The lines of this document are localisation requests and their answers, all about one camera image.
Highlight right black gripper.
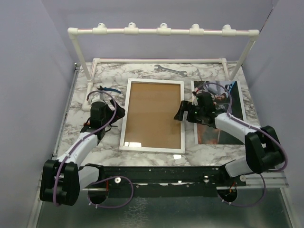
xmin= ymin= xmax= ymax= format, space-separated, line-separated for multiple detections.
xmin=174 ymin=100 xmax=205 ymax=124

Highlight brown frame backing board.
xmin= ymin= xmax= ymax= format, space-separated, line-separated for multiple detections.
xmin=123 ymin=82 xmax=182 ymax=150

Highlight white picture frame with photo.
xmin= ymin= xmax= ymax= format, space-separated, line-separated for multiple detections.
xmin=118 ymin=77 xmax=186 ymax=154

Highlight printed photo with mat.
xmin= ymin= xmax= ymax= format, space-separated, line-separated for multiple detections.
xmin=191 ymin=81 xmax=246 ymax=145

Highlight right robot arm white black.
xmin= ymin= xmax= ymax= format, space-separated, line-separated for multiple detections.
xmin=174 ymin=92 xmax=288 ymax=186

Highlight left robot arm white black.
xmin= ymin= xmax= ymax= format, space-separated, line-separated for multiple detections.
xmin=39 ymin=99 xmax=125 ymax=206

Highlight silver open-end wrench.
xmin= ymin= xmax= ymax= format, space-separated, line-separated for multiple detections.
xmin=154 ymin=65 xmax=188 ymax=77

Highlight white PVC pipe rack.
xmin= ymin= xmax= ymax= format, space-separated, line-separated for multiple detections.
xmin=67 ymin=22 xmax=260 ymax=112

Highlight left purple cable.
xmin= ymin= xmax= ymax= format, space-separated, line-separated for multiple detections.
xmin=54 ymin=91 xmax=133 ymax=210

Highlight purple cable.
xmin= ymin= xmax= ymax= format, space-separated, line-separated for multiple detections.
xmin=54 ymin=91 xmax=133 ymax=210
xmin=193 ymin=82 xmax=290 ymax=208

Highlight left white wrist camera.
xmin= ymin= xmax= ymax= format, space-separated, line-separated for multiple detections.
xmin=91 ymin=93 xmax=104 ymax=103

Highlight blue handled pliers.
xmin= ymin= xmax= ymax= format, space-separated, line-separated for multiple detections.
xmin=97 ymin=85 xmax=121 ymax=94

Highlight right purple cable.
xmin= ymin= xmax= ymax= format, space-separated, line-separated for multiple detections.
xmin=193 ymin=82 xmax=290 ymax=208

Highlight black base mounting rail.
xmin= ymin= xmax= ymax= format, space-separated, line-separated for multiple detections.
xmin=85 ymin=164 xmax=246 ymax=201

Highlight aluminium extrusion rail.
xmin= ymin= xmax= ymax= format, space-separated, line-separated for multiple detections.
xmin=245 ymin=171 xmax=289 ymax=189

